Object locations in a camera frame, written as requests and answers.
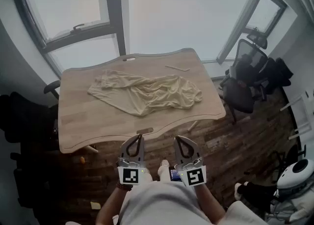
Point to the beige cloth garment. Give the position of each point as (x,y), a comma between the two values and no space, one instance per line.
(147,91)

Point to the black-framed hinged window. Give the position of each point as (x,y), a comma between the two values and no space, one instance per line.
(66,3)

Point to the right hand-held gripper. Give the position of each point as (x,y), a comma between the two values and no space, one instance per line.
(195,176)

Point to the person's left forearm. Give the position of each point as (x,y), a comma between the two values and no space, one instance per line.
(110,206)

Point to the white dome-shaped device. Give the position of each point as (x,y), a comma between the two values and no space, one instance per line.
(294,177)

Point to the person's right forearm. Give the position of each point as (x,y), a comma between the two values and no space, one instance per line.
(208,202)

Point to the person's beige trousers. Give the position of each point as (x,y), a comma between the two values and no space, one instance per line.
(163,175)

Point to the small orange object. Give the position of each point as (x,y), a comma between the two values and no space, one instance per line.
(82,160)

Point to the yellow paper scrap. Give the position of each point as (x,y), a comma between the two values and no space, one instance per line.
(95,205)

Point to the black mesh headrest office chair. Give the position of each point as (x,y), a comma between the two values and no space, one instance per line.
(239,93)

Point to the small blue-screen monitor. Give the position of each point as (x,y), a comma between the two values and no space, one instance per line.
(175,175)

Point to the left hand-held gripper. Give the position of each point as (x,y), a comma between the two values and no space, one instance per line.
(130,176)

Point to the grey-framed window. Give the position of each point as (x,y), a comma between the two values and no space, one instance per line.
(265,12)

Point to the person's white shoe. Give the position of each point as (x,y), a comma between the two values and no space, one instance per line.
(164,163)

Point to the person's grey shirt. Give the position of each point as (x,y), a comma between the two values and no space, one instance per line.
(162,204)

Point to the white table leg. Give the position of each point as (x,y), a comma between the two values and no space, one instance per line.
(92,149)
(192,125)

